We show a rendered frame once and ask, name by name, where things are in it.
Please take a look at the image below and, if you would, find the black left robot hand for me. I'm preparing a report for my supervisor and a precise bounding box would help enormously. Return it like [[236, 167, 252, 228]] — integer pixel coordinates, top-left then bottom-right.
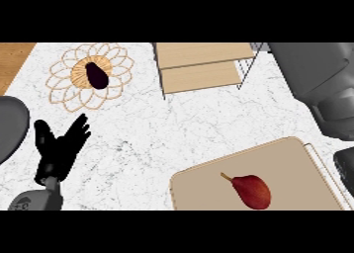
[[33, 113, 93, 187]]

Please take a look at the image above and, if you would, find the red squash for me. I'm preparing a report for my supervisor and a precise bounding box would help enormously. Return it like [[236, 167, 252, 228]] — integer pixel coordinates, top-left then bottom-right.
[[220, 172, 274, 211]]

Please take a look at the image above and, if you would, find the beige tray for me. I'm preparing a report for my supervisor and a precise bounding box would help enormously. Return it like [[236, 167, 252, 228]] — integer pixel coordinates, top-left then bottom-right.
[[169, 135, 354, 211]]

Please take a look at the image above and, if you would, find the dark grey round pan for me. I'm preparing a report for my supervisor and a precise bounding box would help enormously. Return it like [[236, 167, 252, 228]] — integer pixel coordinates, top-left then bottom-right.
[[0, 95, 32, 172]]

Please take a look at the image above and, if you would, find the woven flower placemat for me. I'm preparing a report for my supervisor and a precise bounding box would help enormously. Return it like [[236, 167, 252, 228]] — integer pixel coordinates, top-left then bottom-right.
[[45, 42, 137, 114]]

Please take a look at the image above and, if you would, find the dark purple eggplant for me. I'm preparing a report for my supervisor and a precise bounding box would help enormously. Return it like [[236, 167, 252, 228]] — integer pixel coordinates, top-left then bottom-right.
[[84, 61, 112, 90]]

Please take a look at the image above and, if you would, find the brown wooden board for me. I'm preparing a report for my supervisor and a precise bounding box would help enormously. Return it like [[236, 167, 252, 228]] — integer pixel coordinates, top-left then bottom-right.
[[0, 42, 39, 99]]

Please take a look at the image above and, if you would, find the dark grey appliance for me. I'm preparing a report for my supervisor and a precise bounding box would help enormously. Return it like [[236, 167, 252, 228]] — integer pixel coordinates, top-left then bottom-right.
[[267, 42, 354, 141]]

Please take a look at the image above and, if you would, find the black rounded object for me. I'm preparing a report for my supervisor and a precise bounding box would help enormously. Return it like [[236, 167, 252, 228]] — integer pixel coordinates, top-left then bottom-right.
[[333, 144, 354, 209]]

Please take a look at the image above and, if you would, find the wooden tiered wire shelf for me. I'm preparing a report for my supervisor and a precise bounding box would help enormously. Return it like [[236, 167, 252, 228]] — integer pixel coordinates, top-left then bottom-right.
[[153, 42, 268, 101]]

